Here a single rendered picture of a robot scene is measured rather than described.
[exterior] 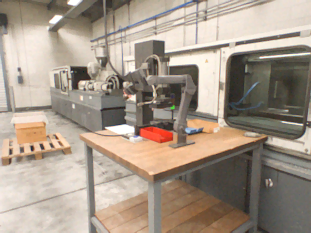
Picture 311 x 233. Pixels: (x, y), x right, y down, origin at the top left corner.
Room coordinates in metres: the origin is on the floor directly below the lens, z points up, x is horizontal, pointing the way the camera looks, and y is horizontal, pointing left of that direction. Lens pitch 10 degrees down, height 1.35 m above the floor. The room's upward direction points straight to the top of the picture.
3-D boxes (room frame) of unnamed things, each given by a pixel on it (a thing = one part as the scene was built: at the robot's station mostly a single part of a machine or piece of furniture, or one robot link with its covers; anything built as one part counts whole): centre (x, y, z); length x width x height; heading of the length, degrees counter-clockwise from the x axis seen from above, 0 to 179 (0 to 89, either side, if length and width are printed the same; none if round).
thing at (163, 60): (1.87, -0.03, 1.37); 0.11 x 0.09 x 0.30; 129
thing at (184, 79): (1.44, -0.08, 1.31); 0.30 x 0.09 x 0.12; 105
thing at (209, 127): (1.90, -0.38, 0.93); 0.25 x 0.13 x 0.08; 39
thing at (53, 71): (8.20, 3.14, 1.24); 2.95 x 0.98 x 0.90; 35
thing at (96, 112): (7.18, 2.40, 0.49); 5.51 x 1.02 x 0.97; 35
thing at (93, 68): (6.04, 1.50, 1.60); 2.54 x 0.84 x 1.26; 35
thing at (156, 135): (1.62, 0.02, 0.93); 0.25 x 0.12 x 0.06; 39
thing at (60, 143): (4.12, 2.32, 0.07); 1.20 x 1.00 x 0.14; 32
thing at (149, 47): (1.98, 0.05, 1.44); 0.17 x 0.13 x 0.42; 39
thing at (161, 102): (1.92, 0.02, 1.22); 0.26 x 0.18 x 0.30; 39
